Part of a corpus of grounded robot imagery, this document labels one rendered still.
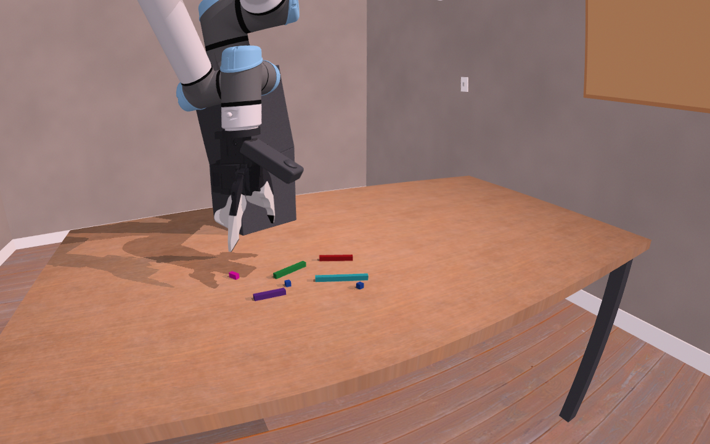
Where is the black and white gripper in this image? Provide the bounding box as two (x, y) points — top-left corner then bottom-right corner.
(211, 127), (275, 252)

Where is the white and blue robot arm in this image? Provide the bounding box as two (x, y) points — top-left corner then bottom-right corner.
(137, 0), (304, 184)

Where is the green rod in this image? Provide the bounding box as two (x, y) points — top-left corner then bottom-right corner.
(273, 261), (306, 279)

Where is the purple rod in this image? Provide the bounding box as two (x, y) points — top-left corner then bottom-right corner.
(253, 288), (286, 301)

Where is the red rod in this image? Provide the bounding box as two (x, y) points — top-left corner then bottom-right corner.
(319, 255), (353, 261)

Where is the turquoise rod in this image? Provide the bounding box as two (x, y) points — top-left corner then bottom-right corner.
(315, 273), (369, 282)

